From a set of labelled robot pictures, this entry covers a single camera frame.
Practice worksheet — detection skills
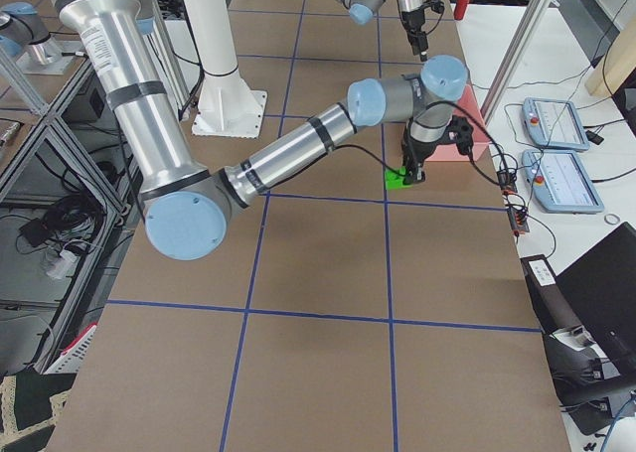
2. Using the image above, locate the near grey USB hub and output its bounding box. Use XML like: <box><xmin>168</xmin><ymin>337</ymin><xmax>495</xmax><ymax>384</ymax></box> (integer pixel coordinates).
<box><xmin>497</xmin><ymin>168</ymin><xmax>518</xmax><ymax>195</ymax></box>

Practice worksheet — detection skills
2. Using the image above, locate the far grey USB hub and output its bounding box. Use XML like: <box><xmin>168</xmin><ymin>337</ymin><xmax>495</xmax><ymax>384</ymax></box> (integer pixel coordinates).
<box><xmin>507</xmin><ymin>204</ymin><xmax>530</xmax><ymax>236</ymax></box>

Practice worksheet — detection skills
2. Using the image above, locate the teach pendant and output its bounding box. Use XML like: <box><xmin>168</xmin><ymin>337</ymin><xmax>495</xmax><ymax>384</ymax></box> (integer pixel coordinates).
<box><xmin>522</xmin><ymin>149</ymin><xmax>604</xmax><ymax>214</ymax></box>
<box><xmin>522</xmin><ymin>97</ymin><xmax>589</xmax><ymax>152</ymax></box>

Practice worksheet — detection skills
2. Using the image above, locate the upper teach pendant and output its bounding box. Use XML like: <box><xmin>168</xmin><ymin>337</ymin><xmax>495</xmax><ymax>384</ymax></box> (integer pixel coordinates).
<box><xmin>522</xmin><ymin>97</ymin><xmax>589</xmax><ymax>152</ymax></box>

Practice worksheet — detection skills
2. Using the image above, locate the pink plastic box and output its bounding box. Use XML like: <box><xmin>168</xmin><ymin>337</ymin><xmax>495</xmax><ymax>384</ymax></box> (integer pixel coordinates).
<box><xmin>428</xmin><ymin>84</ymin><xmax>490</xmax><ymax>162</ymax></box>

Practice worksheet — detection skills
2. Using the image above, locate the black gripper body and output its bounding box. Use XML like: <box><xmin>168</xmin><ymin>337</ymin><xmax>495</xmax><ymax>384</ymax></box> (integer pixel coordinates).
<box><xmin>401</xmin><ymin>115</ymin><xmax>473</xmax><ymax>170</ymax></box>
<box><xmin>400</xmin><ymin>0</ymin><xmax>444</xmax><ymax>50</ymax></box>

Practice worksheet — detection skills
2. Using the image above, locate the green block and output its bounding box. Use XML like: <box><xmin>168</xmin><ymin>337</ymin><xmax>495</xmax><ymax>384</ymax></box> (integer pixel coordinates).
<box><xmin>385</xmin><ymin>167</ymin><xmax>410</xmax><ymax>191</ymax></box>

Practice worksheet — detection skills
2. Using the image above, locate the grey usb hub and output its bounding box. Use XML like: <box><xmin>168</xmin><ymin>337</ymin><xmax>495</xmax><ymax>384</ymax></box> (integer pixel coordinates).
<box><xmin>507</xmin><ymin>204</ymin><xmax>530</xmax><ymax>236</ymax></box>
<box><xmin>497</xmin><ymin>168</ymin><xmax>518</xmax><ymax>195</ymax></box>

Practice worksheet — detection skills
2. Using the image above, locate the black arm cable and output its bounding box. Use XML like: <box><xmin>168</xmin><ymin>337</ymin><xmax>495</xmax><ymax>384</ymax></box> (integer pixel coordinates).
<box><xmin>327</xmin><ymin>98</ymin><xmax>508</xmax><ymax>188</ymax></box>

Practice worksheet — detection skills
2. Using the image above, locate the lower teach pendant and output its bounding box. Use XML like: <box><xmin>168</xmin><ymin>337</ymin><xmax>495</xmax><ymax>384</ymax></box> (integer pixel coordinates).
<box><xmin>522</xmin><ymin>149</ymin><xmax>604</xmax><ymax>214</ymax></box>

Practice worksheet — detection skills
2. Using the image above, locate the aluminium frame post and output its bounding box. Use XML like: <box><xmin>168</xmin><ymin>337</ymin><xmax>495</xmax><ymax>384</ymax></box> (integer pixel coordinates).
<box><xmin>481</xmin><ymin>0</ymin><xmax>552</xmax><ymax>125</ymax></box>

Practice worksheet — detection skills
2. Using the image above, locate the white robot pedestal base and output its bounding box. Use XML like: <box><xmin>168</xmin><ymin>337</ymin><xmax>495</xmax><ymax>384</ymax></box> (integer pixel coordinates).
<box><xmin>183</xmin><ymin>0</ymin><xmax>267</xmax><ymax>138</ymax></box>

